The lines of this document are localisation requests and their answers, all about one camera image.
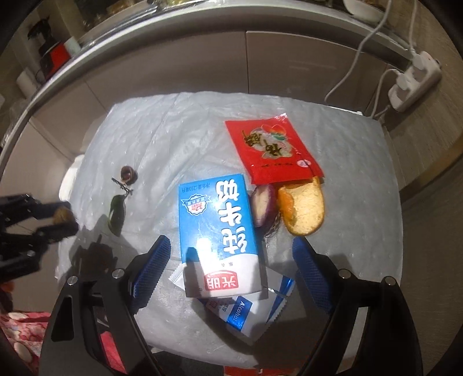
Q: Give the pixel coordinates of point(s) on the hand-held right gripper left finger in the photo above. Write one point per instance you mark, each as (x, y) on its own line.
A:
(150, 274)

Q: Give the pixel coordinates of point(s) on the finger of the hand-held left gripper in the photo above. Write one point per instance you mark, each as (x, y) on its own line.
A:
(45, 210)
(54, 232)

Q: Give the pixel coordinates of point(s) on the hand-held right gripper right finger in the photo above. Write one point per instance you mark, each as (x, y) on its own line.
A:
(313, 278)

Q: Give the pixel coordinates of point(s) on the yellow brown peel piece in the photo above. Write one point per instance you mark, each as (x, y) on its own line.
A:
(64, 216)

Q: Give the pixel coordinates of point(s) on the blue white milk carton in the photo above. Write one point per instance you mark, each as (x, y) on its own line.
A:
(217, 231)

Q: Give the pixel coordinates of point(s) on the purple onion half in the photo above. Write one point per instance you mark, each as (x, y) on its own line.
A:
(262, 204)

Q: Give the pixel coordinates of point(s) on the torn silver sachet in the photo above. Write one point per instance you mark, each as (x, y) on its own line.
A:
(282, 287)

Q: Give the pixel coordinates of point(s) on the white round container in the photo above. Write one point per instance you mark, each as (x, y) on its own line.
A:
(72, 177)

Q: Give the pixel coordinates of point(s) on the green leaf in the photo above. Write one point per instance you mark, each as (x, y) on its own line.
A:
(117, 213)

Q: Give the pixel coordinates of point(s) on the toasted bread slice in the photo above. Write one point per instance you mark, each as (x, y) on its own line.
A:
(305, 209)

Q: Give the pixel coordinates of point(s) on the thin brown twig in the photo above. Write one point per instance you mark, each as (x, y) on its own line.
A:
(122, 185)

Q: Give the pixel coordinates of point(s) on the red floral cloth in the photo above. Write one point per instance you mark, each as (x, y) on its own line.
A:
(21, 332)

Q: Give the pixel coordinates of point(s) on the brown chestnut shell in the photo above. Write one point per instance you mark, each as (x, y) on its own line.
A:
(129, 174)

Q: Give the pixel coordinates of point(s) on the red printed package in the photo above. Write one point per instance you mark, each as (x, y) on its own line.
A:
(246, 371)

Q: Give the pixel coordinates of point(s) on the red snack packet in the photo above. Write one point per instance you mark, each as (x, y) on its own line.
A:
(267, 159)

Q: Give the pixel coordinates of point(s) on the paper towel roll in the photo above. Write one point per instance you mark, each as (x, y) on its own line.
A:
(26, 84)

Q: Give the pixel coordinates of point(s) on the red black kitchen appliance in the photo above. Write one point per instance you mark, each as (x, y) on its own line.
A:
(56, 54)

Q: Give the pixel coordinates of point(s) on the white cup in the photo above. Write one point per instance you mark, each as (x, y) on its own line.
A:
(71, 45)

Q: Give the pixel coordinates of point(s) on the beige kitchen cabinet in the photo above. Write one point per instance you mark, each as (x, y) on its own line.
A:
(202, 61)

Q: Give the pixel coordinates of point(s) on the white power strip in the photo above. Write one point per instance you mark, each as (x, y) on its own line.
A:
(416, 81)

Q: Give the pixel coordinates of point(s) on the white bowl with food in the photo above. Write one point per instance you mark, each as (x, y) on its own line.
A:
(361, 9)

